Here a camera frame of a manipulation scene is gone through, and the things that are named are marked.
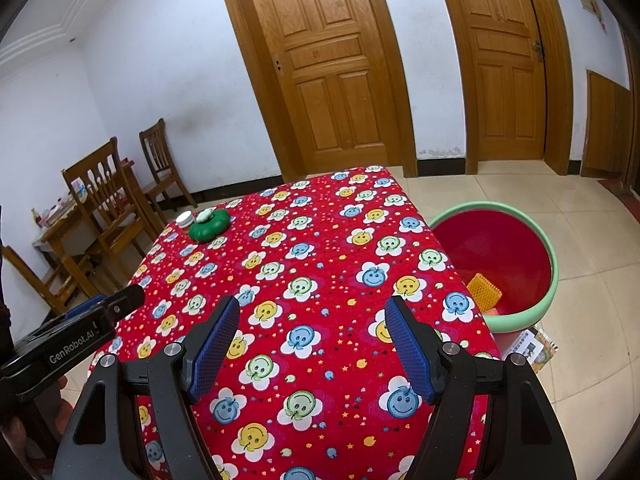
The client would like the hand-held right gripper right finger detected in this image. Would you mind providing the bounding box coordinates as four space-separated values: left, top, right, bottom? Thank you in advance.
384 295 578 480

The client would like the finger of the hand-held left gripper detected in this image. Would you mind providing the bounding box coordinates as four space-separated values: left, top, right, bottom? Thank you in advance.
101 284 147 321
64 296 109 319

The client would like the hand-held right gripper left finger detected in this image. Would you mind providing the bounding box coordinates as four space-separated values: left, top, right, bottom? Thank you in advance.
52 294 242 480

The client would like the yellow foam fruit net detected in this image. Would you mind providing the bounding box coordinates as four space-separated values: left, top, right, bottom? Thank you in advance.
467 272 504 311

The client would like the red basin with green rim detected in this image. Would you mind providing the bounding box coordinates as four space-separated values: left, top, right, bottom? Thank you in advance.
427 201 559 335

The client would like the wooden dining chair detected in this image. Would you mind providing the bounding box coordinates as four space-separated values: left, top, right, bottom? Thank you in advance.
2 245 96 316
62 137 156 281
139 119 197 211

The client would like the wooden dining table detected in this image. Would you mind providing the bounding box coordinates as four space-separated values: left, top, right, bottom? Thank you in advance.
32 157 139 291

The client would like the green flower-shaped container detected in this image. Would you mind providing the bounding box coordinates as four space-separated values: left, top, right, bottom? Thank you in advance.
188 207 231 241

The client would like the red smiley flower tablecloth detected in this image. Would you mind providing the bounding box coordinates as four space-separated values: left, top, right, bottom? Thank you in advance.
87 165 503 480

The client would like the printed paper on floor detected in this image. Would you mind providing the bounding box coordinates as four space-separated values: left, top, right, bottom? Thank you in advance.
502 327 561 374

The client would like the low wooden cabinet door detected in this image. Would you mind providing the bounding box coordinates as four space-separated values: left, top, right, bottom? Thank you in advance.
582 70 634 181

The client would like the wooden panel door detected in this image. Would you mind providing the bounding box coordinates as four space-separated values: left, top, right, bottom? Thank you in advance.
212 0 418 183

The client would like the wooden door with brass lock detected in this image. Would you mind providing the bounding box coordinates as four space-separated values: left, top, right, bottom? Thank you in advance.
432 0 573 177

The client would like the wall paper notice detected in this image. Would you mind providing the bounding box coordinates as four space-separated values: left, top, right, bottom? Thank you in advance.
580 0 609 36

